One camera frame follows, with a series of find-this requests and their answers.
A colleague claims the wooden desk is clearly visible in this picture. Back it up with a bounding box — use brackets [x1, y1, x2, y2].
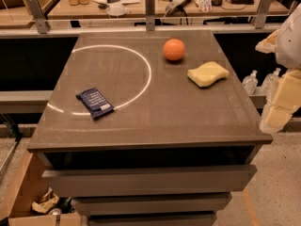
[46, 0, 290, 21]

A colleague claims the clear plastic bottle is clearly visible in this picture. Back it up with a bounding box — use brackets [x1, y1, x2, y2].
[261, 68, 281, 93]
[242, 70, 258, 95]

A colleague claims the clear plastic bottle right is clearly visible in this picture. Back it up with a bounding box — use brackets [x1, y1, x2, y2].
[261, 68, 281, 93]

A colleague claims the white face mask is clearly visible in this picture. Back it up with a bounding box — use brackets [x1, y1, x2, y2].
[106, 4, 127, 17]

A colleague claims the clear plastic bottle left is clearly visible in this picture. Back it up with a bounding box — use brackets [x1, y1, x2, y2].
[242, 70, 258, 95]

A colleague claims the metal bracket right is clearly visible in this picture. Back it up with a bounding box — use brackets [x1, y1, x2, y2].
[253, 0, 273, 29]

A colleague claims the blue rxbar blueberry wrapper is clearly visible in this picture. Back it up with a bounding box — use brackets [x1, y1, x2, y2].
[75, 88, 115, 121]

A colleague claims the metal bracket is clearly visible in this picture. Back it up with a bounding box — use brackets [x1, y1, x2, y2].
[253, 0, 273, 29]
[26, 0, 49, 34]
[145, 0, 155, 31]

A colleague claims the patterned paper cup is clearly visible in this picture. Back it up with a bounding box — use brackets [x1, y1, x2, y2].
[196, 0, 212, 12]

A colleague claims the yellow sponge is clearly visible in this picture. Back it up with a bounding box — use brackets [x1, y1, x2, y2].
[187, 61, 230, 88]

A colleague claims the orange fruit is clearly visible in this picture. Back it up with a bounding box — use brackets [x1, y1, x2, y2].
[163, 39, 185, 61]

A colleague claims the cardboard box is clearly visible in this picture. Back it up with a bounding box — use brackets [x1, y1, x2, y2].
[0, 151, 83, 226]

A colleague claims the metal bracket left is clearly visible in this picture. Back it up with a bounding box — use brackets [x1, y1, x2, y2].
[26, 0, 49, 34]

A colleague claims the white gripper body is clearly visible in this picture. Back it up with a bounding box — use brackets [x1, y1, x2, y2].
[275, 4, 301, 69]

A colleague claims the grey drawer cabinet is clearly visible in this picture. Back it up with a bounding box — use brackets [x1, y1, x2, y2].
[28, 30, 271, 226]

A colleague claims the metal bracket middle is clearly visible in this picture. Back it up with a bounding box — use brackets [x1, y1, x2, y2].
[145, 0, 155, 31]

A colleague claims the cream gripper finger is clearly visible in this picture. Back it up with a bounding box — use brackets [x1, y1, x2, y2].
[255, 29, 279, 54]
[260, 69, 301, 134]

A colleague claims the crumpled paper bag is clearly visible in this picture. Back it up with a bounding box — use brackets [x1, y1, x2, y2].
[31, 187, 59, 214]

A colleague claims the grey power strip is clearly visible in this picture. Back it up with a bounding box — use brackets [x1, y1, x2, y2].
[166, 0, 191, 14]

